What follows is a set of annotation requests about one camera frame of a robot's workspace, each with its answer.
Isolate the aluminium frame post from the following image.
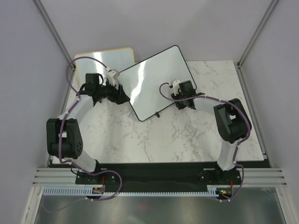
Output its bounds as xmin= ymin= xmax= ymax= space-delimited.
xmin=235 ymin=0 xmax=280 ymax=70
xmin=32 ymin=0 xmax=72 ymax=63

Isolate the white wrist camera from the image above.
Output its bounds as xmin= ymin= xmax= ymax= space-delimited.
xmin=171 ymin=79 xmax=180 ymax=95
xmin=106 ymin=69 xmax=120 ymax=86

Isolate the aluminium frame right post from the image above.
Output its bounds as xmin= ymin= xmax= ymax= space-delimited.
xmin=235 ymin=0 xmax=280 ymax=70

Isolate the aluminium frame left post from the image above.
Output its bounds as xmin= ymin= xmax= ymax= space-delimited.
xmin=32 ymin=0 xmax=72 ymax=63

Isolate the aluminium rail front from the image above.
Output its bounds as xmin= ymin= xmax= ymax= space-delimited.
xmin=33 ymin=168 xmax=287 ymax=187

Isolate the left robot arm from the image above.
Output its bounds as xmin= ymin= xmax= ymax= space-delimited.
xmin=46 ymin=70 xmax=130 ymax=184

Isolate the yellow-framed whiteboard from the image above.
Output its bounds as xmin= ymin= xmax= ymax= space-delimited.
xmin=75 ymin=47 xmax=135 ymax=85

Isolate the black-framed whiteboard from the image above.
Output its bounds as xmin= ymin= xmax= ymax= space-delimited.
xmin=117 ymin=45 xmax=197 ymax=122

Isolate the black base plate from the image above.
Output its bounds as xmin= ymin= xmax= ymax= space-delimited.
xmin=75 ymin=162 xmax=241 ymax=192

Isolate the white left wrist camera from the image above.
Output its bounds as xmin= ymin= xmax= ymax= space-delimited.
xmin=106 ymin=69 xmax=120 ymax=86

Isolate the white slotted cable duct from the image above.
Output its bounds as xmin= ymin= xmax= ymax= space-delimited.
xmin=43 ymin=187 xmax=219 ymax=197

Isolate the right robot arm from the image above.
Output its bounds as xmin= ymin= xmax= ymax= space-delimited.
xmin=170 ymin=80 xmax=252 ymax=184

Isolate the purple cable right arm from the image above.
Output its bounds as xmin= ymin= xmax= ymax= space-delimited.
xmin=159 ymin=82 xmax=252 ymax=166

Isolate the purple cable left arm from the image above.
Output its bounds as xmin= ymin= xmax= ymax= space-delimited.
xmin=65 ymin=56 xmax=110 ymax=96

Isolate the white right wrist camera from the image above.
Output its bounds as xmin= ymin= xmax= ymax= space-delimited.
xmin=171 ymin=79 xmax=180 ymax=95

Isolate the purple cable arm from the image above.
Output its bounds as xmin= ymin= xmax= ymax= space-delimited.
xmin=65 ymin=56 xmax=110 ymax=96
xmin=159 ymin=82 xmax=252 ymax=166

